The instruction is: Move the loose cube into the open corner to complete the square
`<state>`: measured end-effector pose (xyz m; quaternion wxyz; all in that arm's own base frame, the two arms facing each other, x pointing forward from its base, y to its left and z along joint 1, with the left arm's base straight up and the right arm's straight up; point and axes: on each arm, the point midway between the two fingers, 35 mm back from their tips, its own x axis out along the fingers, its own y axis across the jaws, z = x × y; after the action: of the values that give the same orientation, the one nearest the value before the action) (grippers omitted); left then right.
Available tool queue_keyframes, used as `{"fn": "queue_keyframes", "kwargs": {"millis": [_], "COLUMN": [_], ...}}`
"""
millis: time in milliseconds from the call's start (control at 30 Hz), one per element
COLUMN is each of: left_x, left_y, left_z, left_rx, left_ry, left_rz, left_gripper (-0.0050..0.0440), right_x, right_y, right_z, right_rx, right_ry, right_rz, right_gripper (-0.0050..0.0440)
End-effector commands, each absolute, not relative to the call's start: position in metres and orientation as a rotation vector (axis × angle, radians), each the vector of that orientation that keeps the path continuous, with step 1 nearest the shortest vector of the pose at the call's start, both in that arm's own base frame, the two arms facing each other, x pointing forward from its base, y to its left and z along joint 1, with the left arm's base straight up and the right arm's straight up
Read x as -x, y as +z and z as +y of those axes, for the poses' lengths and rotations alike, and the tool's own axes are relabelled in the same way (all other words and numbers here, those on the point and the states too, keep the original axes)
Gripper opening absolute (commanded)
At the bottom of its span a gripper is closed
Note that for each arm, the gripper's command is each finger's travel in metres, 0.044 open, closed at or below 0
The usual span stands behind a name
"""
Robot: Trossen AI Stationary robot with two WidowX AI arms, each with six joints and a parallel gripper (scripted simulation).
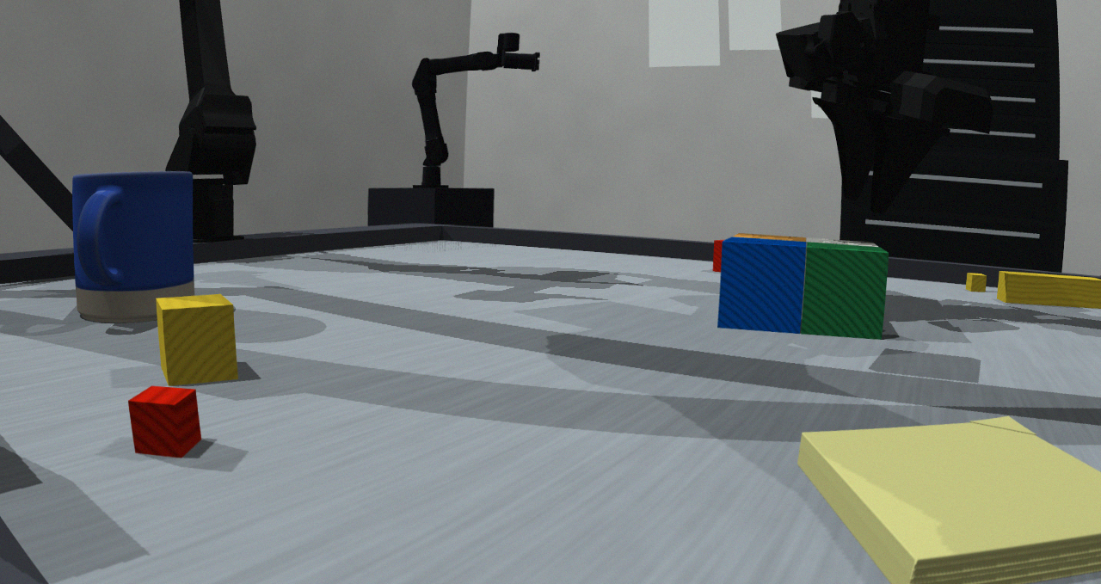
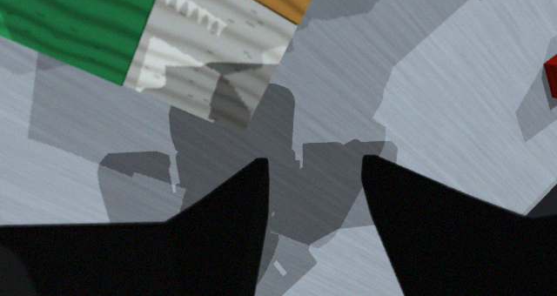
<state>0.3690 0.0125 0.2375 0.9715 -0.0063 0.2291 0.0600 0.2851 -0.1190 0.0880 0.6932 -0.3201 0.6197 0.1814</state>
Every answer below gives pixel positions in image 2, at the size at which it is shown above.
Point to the green cube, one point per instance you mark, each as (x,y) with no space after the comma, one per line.
(97,36)

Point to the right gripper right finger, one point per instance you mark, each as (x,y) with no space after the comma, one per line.
(444,242)

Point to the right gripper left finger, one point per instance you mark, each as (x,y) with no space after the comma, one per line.
(212,248)

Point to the red cube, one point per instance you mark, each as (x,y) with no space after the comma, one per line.
(551,71)

